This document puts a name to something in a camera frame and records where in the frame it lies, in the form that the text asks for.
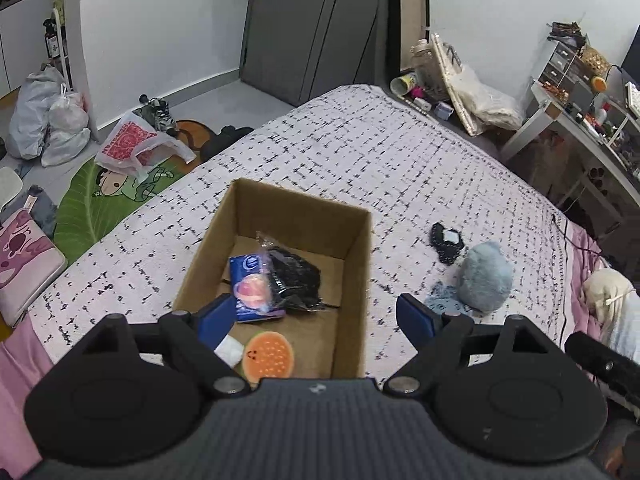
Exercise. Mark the black shoes on floor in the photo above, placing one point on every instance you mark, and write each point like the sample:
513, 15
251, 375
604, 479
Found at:
157, 114

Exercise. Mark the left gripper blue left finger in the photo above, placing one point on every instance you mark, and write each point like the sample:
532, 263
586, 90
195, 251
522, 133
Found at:
190, 343

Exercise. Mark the cream tote bag pile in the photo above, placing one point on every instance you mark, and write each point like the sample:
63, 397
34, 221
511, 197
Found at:
478, 106

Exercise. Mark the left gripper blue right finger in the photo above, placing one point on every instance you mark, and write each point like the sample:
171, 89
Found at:
438, 340

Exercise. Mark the white soft item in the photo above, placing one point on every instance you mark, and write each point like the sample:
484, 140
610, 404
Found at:
230, 351

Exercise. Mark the black framed board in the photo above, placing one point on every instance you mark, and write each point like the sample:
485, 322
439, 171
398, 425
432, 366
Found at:
414, 18

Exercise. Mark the dark grey door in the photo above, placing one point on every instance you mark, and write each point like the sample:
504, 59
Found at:
296, 50

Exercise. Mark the cream and blue pillow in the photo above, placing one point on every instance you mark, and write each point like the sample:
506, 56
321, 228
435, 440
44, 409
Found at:
614, 302

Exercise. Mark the round eyeball plush toy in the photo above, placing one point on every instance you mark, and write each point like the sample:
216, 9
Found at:
267, 355

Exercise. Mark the large blue fluffy plush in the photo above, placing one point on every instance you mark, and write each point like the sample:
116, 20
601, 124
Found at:
485, 278

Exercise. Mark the woven basket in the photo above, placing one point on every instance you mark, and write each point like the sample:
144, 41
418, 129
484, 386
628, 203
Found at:
596, 61

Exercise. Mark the grey drawer organizer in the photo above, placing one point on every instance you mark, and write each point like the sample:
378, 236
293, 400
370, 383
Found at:
559, 67

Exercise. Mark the white desk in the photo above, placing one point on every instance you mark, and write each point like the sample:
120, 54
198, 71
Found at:
551, 114

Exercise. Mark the green cartoon floor mat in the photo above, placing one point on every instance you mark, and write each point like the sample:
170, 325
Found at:
98, 200

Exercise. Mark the black fabric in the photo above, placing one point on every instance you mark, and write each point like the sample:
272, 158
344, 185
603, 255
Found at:
294, 281

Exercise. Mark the white keyboard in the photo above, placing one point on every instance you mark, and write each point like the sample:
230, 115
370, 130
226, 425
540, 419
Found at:
633, 98

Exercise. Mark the brown cardboard box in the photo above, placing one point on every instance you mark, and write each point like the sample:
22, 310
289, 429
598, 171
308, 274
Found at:
331, 235

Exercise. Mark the pink bed sheet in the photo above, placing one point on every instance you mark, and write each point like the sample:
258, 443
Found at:
23, 362

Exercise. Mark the pink cartoon cushion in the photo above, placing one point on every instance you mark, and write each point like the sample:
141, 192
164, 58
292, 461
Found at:
30, 262

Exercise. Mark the grey plastic bag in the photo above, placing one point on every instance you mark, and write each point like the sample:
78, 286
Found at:
29, 122

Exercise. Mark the paper cup on floor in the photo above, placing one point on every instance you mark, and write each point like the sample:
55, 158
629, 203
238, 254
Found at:
404, 85

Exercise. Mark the blue tissue pack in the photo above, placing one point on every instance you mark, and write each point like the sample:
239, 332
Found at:
250, 287

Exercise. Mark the small blue bunny plush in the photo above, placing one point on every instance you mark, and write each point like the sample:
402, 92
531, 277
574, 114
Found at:
444, 299

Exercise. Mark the black stitched felt plush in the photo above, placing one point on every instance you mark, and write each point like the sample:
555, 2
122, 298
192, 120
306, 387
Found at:
448, 243

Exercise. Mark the red white plastic bag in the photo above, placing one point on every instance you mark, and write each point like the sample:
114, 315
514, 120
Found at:
134, 148

